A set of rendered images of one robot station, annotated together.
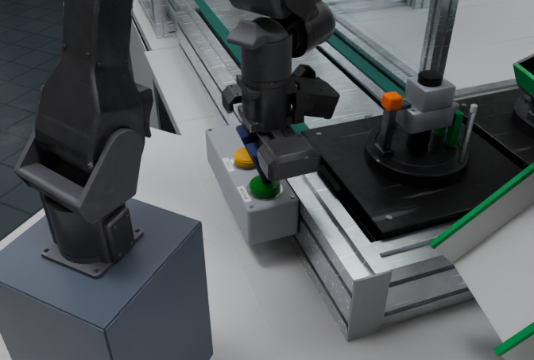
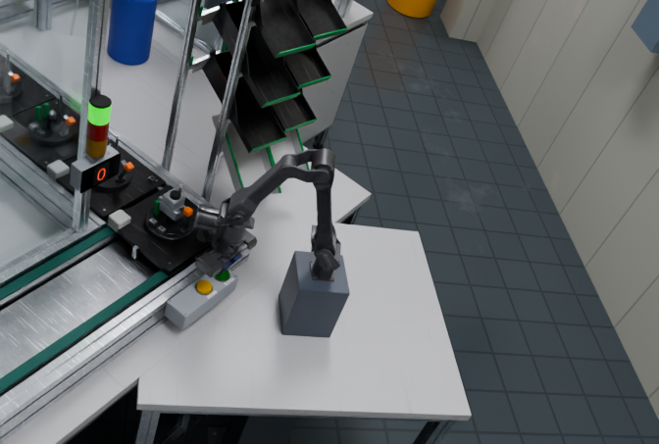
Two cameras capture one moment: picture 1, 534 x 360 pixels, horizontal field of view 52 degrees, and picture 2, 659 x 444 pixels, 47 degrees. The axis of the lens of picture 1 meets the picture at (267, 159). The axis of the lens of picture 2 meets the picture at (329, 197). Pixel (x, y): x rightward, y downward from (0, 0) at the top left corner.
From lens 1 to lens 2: 214 cm
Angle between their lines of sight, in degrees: 96
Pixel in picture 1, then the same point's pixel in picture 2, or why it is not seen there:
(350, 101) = (84, 275)
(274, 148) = (250, 238)
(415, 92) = (179, 203)
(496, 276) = not seen: hidden behind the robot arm
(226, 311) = (258, 299)
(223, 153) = (204, 300)
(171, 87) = (69, 420)
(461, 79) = not seen: outside the picture
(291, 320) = (249, 277)
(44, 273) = (338, 276)
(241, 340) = (267, 290)
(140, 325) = not seen: hidden behind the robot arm
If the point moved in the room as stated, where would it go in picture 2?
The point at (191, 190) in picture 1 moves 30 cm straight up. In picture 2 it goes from (192, 345) to (212, 271)
